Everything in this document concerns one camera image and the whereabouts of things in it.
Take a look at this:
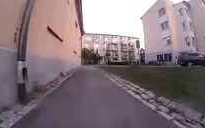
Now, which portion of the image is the apartment block with balconies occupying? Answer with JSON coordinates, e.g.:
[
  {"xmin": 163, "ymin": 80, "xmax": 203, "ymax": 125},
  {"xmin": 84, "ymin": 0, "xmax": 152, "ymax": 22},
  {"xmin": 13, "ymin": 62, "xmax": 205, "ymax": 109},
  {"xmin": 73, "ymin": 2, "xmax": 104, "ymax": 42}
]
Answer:
[{"xmin": 81, "ymin": 32, "xmax": 141, "ymax": 66}]

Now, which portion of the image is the grey asphalt path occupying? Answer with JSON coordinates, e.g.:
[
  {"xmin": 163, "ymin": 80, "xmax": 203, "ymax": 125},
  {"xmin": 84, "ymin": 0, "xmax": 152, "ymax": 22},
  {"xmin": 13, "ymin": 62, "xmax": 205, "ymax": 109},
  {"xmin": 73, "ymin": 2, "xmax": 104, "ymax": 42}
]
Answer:
[{"xmin": 10, "ymin": 65, "xmax": 178, "ymax": 128}]

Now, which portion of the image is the orange building with grey base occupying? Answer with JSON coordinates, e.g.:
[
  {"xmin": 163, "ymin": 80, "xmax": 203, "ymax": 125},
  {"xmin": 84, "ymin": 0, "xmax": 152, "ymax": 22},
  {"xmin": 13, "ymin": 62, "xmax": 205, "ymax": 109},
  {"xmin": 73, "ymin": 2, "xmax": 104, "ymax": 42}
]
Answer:
[{"xmin": 0, "ymin": 0, "xmax": 86, "ymax": 116}]

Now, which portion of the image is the cobblestone edge strip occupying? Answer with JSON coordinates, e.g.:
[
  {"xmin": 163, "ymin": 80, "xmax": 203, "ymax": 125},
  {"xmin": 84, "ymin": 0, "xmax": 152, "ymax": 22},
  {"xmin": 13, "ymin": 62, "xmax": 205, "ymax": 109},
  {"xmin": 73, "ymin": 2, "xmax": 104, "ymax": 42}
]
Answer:
[
  {"xmin": 0, "ymin": 68, "xmax": 80, "ymax": 128},
  {"xmin": 101, "ymin": 69, "xmax": 205, "ymax": 128}
]

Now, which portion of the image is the grass lawn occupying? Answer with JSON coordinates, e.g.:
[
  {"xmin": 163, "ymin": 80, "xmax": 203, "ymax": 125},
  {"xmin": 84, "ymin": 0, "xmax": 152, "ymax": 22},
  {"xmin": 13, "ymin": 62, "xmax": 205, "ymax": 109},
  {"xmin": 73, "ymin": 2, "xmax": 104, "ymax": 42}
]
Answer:
[{"xmin": 101, "ymin": 64, "xmax": 205, "ymax": 116}]

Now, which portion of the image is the pale multi-storey building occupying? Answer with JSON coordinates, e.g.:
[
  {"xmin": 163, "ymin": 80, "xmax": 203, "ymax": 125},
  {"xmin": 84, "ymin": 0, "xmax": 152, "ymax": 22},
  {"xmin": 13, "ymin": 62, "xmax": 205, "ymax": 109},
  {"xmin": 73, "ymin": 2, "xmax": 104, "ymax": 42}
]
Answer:
[{"xmin": 140, "ymin": 0, "xmax": 205, "ymax": 65}]

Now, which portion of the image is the dark car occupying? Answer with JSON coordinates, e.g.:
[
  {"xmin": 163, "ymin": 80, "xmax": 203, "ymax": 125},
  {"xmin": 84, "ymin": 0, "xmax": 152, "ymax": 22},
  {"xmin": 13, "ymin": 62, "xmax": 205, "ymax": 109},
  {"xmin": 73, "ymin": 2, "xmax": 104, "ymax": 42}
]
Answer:
[{"xmin": 176, "ymin": 51, "xmax": 205, "ymax": 67}]

